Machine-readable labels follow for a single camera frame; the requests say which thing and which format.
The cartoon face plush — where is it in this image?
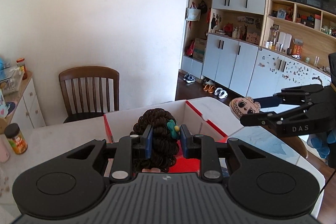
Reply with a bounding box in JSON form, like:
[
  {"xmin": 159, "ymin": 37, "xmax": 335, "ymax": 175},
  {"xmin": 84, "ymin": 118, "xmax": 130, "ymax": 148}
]
[{"xmin": 229, "ymin": 97, "xmax": 261, "ymax": 119}]

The red and white cardboard box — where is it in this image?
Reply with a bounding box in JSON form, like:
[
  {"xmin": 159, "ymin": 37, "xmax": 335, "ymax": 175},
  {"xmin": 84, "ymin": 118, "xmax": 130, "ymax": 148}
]
[{"xmin": 102, "ymin": 99, "xmax": 228, "ymax": 177}]

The blue gloved right hand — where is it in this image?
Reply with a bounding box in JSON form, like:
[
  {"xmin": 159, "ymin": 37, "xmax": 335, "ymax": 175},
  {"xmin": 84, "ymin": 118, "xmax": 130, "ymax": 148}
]
[{"xmin": 307, "ymin": 129, "xmax": 335, "ymax": 159}]

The white wall cupboard unit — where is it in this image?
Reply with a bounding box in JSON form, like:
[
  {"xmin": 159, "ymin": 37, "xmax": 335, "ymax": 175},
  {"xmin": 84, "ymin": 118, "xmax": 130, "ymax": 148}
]
[{"xmin": 181, "ymin": 0, "xmax": 335, "ymax": 98}]

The dark curly hair doll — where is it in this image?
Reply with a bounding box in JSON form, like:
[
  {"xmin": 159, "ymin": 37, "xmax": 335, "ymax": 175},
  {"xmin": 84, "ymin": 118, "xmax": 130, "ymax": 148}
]
[{"xmin": 131, "ymin": 108, "xmax": 180, "ymax": 173}]

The orange label jar black lid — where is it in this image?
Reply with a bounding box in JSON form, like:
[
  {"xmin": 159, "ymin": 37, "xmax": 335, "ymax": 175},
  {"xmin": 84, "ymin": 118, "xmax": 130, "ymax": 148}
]
[{"xmin": 4, "ymin": 123, "xmax": 28, "ymax": 155}]

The white drawer cabinet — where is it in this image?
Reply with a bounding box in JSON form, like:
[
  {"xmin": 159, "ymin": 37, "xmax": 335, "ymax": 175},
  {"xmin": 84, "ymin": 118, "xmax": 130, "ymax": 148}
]
[{"xmin": 5, "ymin": 71, "xmax": 46, "ymax": 132}]

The dark wooden chair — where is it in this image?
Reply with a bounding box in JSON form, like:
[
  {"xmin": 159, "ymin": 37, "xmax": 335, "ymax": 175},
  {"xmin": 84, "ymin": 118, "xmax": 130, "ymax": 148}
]
[{"xmin": 59, "ymin": 65, "xmax": 120, "ymax": 123}]

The pink bottle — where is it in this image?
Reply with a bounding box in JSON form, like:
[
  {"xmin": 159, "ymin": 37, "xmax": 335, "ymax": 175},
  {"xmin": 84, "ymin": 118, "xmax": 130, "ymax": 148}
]
[{"xmin": 0, "ymin": 138, "xmax": 10, "ymax": 162}]

